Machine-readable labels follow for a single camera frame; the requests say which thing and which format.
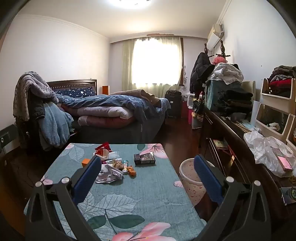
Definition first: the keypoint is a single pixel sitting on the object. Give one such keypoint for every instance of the black suitcase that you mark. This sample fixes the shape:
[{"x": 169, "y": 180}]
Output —
[{"x": 173, "y": 103}]

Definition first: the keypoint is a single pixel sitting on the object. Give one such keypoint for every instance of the crumpled silver wrapper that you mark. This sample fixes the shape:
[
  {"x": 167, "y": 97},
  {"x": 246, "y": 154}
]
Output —
[{"x": 108, "y": 176}]

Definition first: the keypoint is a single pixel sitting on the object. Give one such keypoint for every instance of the dark wooden bed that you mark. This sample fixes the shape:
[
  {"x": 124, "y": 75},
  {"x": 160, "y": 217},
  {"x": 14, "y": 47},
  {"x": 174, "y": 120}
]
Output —
[{"x": 148, "y": 129}]

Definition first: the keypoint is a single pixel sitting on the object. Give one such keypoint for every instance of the cream storage bin shelf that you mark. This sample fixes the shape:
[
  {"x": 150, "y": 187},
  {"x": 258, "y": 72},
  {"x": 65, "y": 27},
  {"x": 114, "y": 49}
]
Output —
[{"x": 275, "y": 98}]

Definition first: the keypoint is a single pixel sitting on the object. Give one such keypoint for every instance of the wooden coat rack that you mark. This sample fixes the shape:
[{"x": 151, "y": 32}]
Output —
[{"x": 222, "y": 47}]

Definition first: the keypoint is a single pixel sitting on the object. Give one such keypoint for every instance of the teal storage box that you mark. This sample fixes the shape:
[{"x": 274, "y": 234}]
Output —
[{"x": 215, "y": 95}]

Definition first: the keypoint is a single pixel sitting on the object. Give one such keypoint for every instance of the pink flat box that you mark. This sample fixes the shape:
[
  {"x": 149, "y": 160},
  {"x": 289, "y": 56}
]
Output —
[{"x": 283, "y": 161}]

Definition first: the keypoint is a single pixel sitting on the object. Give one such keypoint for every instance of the pink hat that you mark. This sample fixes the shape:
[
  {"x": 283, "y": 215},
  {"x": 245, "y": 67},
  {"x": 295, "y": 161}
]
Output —
[{"x": 219, "y": 60}]

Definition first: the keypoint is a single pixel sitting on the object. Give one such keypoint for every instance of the dark wooden dresser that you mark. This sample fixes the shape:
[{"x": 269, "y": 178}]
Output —
[{"x": 233, "y": 132}]

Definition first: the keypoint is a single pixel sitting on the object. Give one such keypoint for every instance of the red crumpled wrapper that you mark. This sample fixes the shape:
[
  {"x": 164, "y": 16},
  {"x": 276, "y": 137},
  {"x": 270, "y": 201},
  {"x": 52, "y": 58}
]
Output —
[{"x": 103, "y": 151}]

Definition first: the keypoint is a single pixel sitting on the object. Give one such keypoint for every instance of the red and grey clothes pile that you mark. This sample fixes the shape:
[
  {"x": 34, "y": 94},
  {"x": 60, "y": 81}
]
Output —
[{"x": 281, "y": 82}]

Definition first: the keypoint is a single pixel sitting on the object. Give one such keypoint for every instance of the pink plastic container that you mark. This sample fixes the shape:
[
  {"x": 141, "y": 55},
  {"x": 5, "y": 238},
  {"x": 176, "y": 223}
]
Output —
[{"x": 190, "y": 117}]

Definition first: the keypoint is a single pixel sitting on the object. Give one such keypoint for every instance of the orange bedside box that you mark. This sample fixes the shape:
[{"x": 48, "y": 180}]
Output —
[{"x": 106, "y": 90}]

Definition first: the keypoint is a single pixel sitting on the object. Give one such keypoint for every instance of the star print navy pillow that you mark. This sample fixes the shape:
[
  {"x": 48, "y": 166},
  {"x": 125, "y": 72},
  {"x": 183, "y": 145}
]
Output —
[{"x": 76, "y": 92}]

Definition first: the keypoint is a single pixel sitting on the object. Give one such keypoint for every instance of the white pink-speckled trash bin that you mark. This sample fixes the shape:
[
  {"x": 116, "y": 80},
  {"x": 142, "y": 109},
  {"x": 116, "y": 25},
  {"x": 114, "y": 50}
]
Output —
[{"x": 189, "y": 178}]

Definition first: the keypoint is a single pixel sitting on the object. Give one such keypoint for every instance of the teal floral tablecloth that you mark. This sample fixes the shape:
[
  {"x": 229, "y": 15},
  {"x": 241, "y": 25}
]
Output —
[{"x": 148, "y": 185}]

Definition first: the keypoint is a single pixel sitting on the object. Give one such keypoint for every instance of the black hanging coat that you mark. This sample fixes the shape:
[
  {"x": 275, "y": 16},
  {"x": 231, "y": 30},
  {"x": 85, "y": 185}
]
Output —
[{"x": 198, "y": 71}]

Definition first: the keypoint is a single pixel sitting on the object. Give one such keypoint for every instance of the white plastic bag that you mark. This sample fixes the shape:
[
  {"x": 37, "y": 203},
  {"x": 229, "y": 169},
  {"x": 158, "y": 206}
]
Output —
[{"x": 261, "y": 148}]

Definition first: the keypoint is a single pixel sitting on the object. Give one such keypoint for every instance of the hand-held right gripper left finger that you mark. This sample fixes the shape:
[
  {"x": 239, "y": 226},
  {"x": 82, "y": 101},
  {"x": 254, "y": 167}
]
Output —
[{"x": 86, "y": 178}]

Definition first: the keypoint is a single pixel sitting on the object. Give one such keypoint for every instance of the white air conditioner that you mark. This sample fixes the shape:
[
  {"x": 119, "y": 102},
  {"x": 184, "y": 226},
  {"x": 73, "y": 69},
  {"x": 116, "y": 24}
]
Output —
[{"x": 214, "y": 39}]

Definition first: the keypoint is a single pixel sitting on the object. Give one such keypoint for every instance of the white plastic container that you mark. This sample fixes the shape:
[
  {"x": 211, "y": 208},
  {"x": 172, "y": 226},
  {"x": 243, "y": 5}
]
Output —
[{"x": 190, "y": 100}]

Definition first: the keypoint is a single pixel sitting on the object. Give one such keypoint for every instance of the pink folded quilt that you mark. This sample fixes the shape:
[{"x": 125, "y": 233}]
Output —
[{"x": 99, "y": 117}]

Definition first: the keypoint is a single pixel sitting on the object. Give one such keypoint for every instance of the books in dresser shelf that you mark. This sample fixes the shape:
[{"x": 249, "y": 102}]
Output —
[{"x": 222, "y": 144}]

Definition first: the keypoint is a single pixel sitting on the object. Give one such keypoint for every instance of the green tin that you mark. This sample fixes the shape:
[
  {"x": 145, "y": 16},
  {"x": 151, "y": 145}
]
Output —
[{"x": 289, "y": 195}]

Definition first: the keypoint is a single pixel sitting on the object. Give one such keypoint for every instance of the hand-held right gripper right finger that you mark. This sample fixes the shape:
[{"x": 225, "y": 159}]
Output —
[{"x": 208, "y": 180}]

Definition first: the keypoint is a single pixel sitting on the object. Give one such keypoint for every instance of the small teal glass jar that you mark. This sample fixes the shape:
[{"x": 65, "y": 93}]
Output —
[{"x": 125, "y": 162}]

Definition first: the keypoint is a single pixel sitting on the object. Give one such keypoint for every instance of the blue duvet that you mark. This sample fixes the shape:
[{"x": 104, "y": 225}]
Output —
[{"x": 120, "y": 100}]

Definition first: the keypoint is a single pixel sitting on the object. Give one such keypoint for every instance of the orange peel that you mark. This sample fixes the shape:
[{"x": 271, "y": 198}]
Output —
[{"x": 131, "y": 172}]

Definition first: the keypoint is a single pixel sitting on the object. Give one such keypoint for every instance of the black box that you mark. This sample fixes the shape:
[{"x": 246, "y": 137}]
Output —
[{"x": 144, "y": 158}]

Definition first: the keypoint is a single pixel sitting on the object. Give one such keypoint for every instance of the black jacket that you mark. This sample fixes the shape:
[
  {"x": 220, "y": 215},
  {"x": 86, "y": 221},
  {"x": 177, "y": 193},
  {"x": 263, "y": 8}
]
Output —
[{"x": 37, "y": 109}]

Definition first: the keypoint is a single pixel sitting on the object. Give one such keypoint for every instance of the brown blanket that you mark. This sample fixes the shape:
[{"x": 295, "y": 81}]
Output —
[{"x": 141, "y": 93}]

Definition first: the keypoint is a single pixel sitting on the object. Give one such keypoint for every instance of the white clothes pile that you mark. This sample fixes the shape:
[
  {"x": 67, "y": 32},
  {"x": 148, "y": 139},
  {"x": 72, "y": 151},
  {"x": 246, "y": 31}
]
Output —
[{"x": 225, "y": 73}]

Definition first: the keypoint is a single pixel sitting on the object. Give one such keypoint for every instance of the small orange box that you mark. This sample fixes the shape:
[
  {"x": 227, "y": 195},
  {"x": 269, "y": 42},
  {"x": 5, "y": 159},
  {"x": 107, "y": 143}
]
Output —
[{"x": 85, "y": 162}]

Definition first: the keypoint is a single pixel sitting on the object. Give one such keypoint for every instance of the brown snack scraps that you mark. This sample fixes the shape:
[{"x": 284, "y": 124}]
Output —
[{"x": 118, "y": 165}]

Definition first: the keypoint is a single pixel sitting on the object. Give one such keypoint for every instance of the pale window curtains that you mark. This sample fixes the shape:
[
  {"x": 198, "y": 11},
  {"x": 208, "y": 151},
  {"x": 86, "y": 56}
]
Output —
[{"x": 127, "y": 62}]

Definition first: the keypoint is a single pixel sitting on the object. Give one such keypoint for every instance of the grey fleece blanket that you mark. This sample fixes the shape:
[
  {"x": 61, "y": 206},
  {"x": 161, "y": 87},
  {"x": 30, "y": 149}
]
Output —
[{"x": 30, "y": 85}]

